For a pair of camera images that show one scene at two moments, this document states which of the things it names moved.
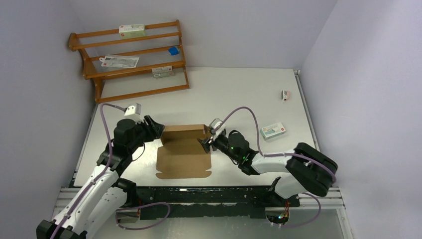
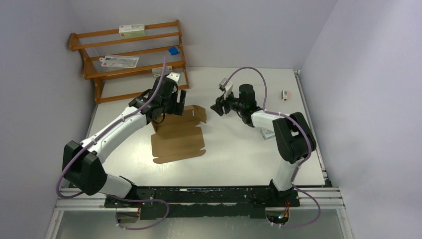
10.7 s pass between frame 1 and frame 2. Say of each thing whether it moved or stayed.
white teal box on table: stayed
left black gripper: moved
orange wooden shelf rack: stayed
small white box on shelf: stayed
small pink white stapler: stayed
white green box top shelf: stayed
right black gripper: moved
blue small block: stayed
